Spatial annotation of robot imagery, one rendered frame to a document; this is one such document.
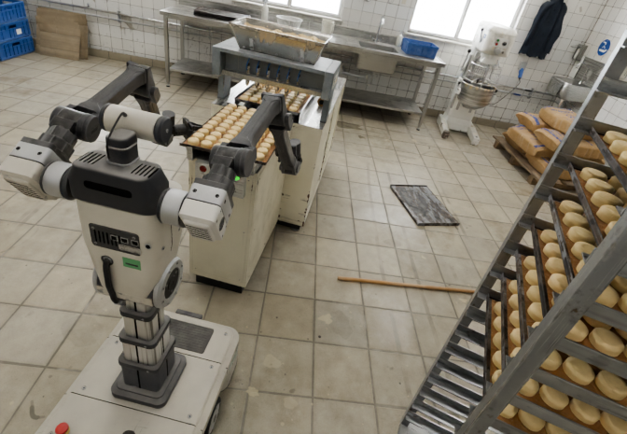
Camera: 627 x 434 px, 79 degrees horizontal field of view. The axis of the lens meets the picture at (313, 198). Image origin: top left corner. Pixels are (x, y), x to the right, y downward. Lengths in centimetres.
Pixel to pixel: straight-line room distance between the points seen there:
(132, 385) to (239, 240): 79
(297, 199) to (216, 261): 75
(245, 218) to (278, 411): 89
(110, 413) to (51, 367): 57
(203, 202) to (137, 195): 15
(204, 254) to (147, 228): 115
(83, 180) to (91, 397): 93
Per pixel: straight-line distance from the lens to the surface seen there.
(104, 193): 103
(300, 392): 200
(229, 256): 210
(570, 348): 83
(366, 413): 202
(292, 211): 266
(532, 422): 104
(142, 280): 116
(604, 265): 68
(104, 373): 177
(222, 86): 255
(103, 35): 630
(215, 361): 174
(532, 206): 113
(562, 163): 109
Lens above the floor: 172
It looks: 33 degrees down
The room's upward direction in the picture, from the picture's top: 12 degrees clockwise
